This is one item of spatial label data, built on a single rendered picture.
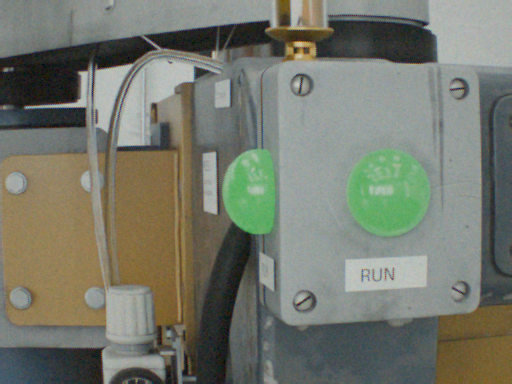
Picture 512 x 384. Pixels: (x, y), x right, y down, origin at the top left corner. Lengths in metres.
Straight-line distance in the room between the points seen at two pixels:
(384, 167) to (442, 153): 0.03
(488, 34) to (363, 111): 5.65
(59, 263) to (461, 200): 0.46
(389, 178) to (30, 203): 0.46
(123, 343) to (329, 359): 0.23
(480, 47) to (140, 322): 5.42
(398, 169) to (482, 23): 5.66
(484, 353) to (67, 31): 0.36
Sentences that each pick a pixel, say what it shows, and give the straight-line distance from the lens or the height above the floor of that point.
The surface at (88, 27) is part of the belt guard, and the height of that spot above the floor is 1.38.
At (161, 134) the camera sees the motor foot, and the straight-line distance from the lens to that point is 0.89.
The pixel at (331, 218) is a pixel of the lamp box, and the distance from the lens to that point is 0.38.
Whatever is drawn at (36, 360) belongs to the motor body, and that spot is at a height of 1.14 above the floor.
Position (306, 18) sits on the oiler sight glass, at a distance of 0.46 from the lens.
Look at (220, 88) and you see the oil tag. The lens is 0.52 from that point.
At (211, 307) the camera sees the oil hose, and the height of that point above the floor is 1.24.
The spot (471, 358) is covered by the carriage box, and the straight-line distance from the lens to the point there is 0.78.
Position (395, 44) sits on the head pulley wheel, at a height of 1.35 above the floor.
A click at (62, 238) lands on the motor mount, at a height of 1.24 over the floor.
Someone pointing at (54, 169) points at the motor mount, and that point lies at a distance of 0.80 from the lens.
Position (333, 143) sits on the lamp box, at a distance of 0.38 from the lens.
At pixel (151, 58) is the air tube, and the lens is 0.53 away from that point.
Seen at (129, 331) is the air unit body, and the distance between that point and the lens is 0.64.
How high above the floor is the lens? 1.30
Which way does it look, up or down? 3 degrees down
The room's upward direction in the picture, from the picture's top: 1 degrees counter-clockwise
